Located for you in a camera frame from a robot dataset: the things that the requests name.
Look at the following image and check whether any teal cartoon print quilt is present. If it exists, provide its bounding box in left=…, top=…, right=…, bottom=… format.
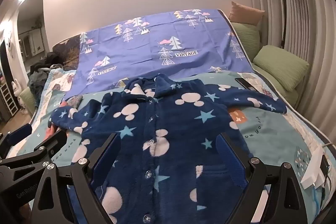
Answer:
left=9, top=69, right=335, bottom=223

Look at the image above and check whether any navy fleece star pajama top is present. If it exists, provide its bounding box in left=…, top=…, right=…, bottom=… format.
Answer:
left=51, top=75, right=286, bottom=223

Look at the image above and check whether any purple tree print sheet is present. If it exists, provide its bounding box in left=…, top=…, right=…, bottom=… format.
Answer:
left=66, top=9, right=252, bottom=98

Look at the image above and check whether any folded floral cloth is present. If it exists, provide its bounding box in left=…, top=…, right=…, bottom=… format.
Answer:
left=66, top=95, right=83, bottom=109

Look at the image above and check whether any green pillow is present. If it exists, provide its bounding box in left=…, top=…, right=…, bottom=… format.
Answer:
left=232, top=22, right=261, bottom=61
left=253, top=46, right=309, bottom=92

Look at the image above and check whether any arched wall mirror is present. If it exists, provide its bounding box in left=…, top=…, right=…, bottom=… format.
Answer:
left=17, top=0, right=50, bottom=76

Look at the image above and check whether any green pillow far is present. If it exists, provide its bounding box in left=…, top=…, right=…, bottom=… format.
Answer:
left=232, top=22, right=261, bottom=61

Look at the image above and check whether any dark patterned pillow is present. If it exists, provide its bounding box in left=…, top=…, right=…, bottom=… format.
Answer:
left=52, top=35, right=80, bottom=71

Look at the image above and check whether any white shelf rack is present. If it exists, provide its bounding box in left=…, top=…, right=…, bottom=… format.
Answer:
left=1, top=83, right=19, bottom=117

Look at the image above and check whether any white power strip box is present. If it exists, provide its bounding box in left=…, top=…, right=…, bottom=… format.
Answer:
left=301, top=146, right=329, bottom=189

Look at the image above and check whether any peach pillow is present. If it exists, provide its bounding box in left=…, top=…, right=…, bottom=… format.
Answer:
left=228, top=1, right=265, bottom=26

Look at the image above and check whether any pile of dark clothes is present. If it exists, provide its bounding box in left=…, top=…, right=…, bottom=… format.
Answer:
left=28, top=52, right=63, bottom=107

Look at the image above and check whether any green pillow near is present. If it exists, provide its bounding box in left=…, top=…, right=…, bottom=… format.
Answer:
left=253, top=46, right=309, bottom=92

